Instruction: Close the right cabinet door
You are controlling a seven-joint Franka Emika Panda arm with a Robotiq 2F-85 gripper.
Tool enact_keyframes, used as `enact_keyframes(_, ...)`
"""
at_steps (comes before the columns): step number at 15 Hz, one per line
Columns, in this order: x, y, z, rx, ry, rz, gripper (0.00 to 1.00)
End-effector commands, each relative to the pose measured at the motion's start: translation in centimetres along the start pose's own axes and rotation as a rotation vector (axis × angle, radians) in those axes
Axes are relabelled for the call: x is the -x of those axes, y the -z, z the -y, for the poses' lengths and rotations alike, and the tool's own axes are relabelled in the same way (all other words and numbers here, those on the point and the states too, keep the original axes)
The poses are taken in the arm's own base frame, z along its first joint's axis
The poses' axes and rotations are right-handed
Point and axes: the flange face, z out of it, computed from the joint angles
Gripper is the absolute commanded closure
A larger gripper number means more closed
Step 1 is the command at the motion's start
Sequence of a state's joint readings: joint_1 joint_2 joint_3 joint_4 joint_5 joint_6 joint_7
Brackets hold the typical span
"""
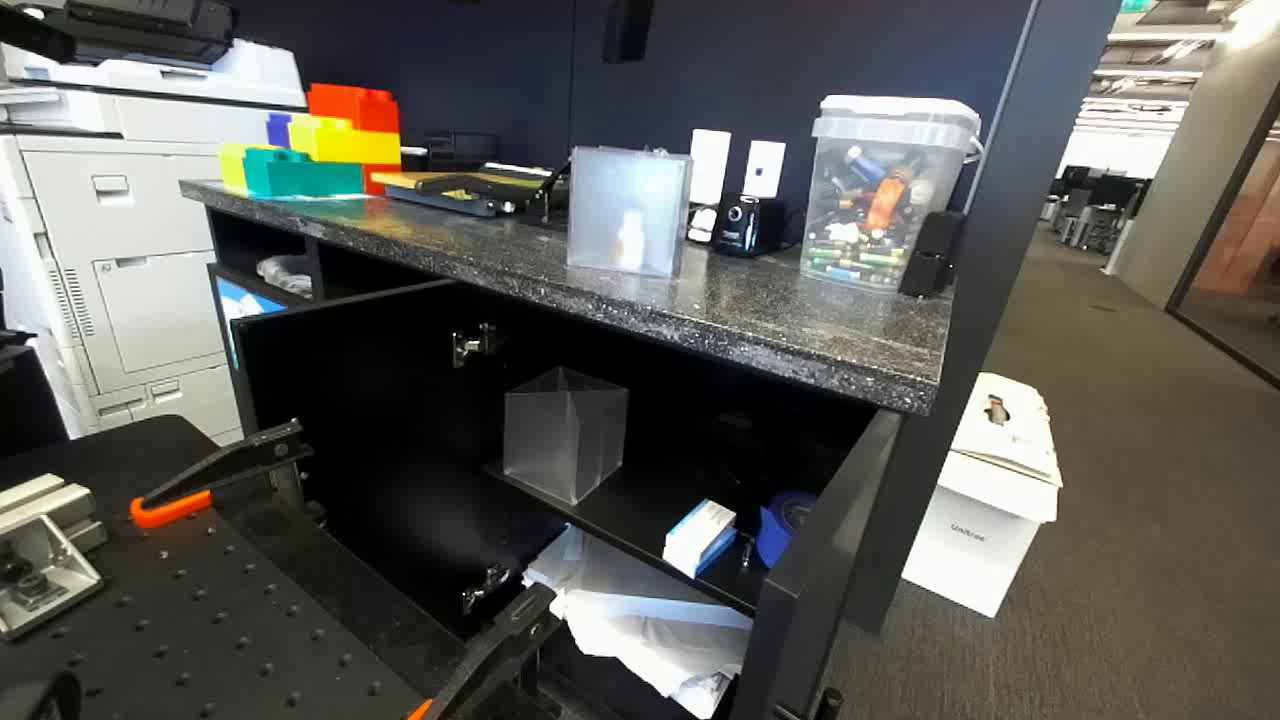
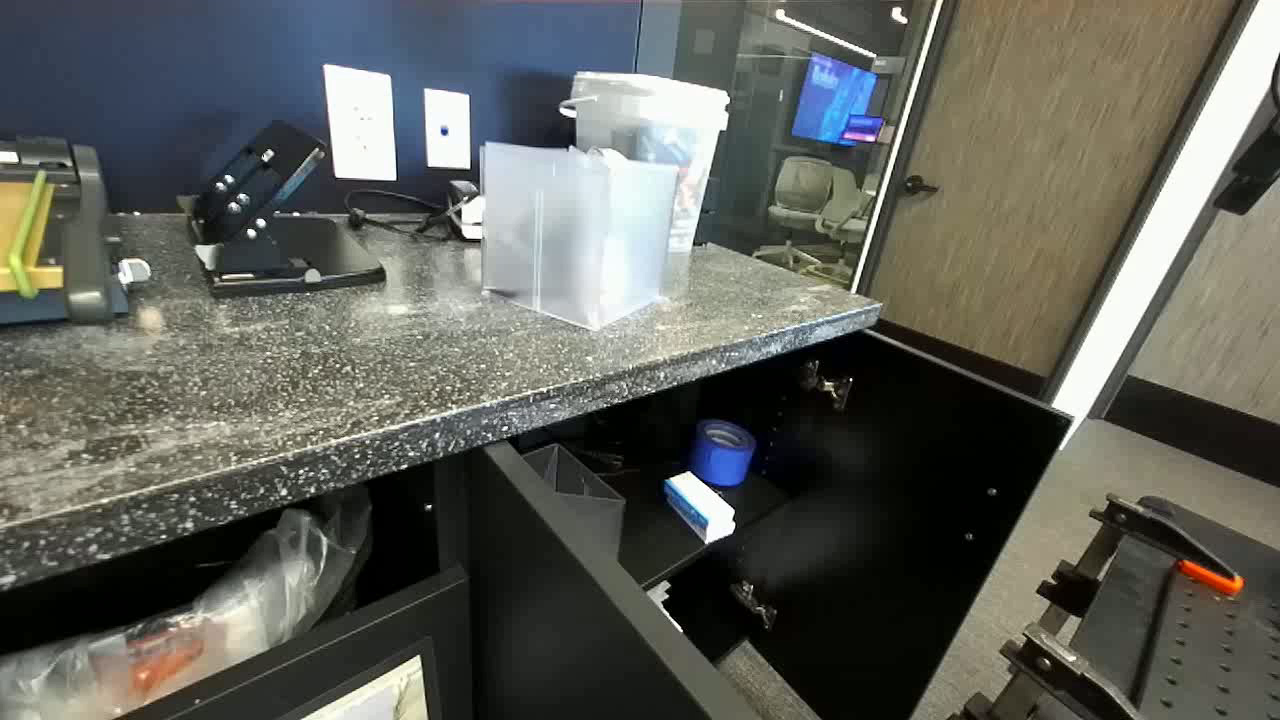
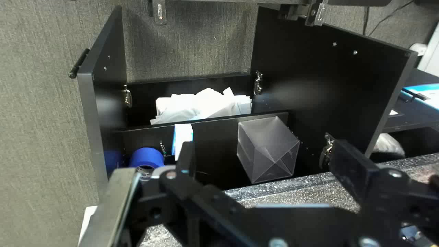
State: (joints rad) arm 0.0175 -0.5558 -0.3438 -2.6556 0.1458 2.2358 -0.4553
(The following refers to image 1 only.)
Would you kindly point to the red plastic bin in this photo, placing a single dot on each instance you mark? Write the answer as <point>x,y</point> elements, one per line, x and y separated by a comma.
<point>351,106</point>

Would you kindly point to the small black device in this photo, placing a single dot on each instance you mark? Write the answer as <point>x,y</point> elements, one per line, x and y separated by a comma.
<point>746,225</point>

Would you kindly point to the short white box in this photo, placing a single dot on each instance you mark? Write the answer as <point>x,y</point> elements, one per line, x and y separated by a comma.
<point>767,171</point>

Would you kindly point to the grey bundle in cubby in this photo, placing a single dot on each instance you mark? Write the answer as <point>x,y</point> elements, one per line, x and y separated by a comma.
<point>284,278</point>

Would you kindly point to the purple plastic bin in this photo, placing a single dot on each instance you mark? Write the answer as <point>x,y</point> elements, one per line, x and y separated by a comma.
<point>279,131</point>

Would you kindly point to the white blue cloth bundle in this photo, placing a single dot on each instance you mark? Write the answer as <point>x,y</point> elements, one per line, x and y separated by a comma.
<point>654,626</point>

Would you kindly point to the translucent rectangular plastic box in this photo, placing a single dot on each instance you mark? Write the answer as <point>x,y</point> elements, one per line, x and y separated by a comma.
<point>624,185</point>

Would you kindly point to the metal bracket block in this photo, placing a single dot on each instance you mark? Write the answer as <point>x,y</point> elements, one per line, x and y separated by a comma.
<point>40,563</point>

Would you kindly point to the clear lidded tub with items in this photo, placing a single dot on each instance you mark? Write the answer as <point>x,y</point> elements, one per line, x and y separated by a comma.
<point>881,185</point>

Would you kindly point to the dark office furniture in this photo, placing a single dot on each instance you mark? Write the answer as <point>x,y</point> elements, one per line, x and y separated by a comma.
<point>1086,205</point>

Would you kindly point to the lime green plastic bin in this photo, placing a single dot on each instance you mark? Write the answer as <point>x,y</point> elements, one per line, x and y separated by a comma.
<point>232,171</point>

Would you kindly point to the black flat tray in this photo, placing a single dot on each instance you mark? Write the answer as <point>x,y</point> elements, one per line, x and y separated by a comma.
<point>460,192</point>

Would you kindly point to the white trash bin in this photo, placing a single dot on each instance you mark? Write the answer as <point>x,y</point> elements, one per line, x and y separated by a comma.
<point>995,492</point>

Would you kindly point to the yellow plastic bin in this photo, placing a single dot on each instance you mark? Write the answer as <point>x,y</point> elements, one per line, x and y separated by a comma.
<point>341,138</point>

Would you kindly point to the black cabinet door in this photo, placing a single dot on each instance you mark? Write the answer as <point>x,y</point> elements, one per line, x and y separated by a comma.
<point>360,415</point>
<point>829,575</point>

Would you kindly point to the black rectangular pouch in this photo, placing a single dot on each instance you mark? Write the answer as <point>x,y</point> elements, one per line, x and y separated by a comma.
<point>929,254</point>

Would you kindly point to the white and blue small box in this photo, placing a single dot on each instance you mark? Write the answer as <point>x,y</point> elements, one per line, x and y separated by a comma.
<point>697,537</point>

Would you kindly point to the translucent plastic cube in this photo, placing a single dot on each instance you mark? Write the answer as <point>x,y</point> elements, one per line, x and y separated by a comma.
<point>563,435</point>

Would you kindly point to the metal door hinge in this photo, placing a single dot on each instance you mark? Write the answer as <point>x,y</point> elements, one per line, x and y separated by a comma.
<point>471,346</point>
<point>484,591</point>

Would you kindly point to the tall white box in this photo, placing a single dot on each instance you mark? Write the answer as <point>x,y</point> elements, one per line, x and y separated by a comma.
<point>710,160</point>

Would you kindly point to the white office copier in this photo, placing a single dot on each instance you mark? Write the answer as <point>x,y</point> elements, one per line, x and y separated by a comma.
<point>121,254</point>

